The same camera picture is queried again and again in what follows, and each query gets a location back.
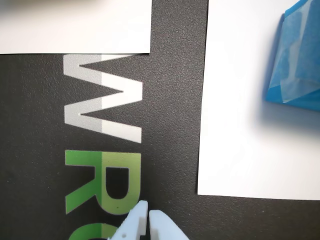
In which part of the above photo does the white paper sheet marked 1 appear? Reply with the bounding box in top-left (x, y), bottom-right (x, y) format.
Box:
top-left (0, 0), bottom-right (153, 55)

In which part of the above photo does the white paper sheet marked HOME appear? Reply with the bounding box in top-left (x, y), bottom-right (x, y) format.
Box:
top-left (196, 0), bottom-right (320, 201)

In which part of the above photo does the blue paper box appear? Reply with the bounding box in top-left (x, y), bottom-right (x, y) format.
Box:
top-left (263, 0), bottom-right (320, 111)

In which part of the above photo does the black printed mat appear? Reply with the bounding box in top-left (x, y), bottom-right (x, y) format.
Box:
top-left (0, 0), bottom-right (320, 240)

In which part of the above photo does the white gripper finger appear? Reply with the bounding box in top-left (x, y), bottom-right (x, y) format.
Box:
top-left (107, 200), bottom-right (149, 240)
top-left (148, 210), bottom-right (191, 240)

